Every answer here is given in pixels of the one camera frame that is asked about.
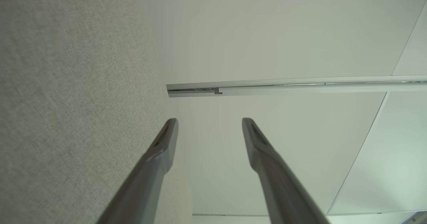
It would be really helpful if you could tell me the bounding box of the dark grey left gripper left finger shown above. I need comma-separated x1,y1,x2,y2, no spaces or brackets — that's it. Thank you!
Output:
96,118,179,224

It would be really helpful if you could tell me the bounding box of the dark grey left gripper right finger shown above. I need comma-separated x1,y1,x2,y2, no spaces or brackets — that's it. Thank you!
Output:
242,118,331,224

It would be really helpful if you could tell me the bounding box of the grey metal partition post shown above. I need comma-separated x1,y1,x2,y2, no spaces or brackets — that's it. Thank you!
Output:
166,75,427,98

